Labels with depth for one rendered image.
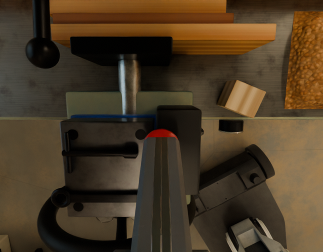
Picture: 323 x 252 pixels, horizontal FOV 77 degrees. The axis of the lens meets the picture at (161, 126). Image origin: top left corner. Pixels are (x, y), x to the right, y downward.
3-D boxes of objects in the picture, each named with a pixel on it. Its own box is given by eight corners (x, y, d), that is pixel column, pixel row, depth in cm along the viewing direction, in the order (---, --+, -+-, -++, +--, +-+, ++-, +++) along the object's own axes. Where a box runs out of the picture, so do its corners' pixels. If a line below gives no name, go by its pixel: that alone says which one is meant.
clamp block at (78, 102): (94, 174, 33) (69, 206, 24) (89, 90, 31) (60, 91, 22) (185, 174, 33) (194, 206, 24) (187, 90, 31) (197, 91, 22)
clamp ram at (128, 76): (102, 111, 28) (75, 121, 19) (100, 54, 26) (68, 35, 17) (168, 111, 28) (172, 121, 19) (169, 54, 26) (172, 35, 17)
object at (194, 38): (83, 54, 27) (51, 40, 19) (82, 43, 27) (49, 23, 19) (242, 54, 27) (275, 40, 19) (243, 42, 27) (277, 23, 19)
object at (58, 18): (74, 43, 27) (53, 31, 21) (73, 28, 26) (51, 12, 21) (219, 42, 27) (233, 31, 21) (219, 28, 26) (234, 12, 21)
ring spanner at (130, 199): (53, 205, 20) (50, 208, 19) (51, 186, 19) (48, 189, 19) (156, 205, 20) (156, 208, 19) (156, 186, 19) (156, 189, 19)
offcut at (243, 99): (226, 80, 27) (236, 79, 24) (252, 91, 28) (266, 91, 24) (216, 104, 28) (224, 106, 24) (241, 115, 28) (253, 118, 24)
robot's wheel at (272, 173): (255, 139, 108) (250, 147, 126) (247, 144, 108) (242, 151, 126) (279, 174, 100) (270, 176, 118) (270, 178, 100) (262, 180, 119)
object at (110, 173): (81, 198, 24) (57, 230, 18) (74, 105, 22) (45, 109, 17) (191, 198, 24) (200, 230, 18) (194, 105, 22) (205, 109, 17)
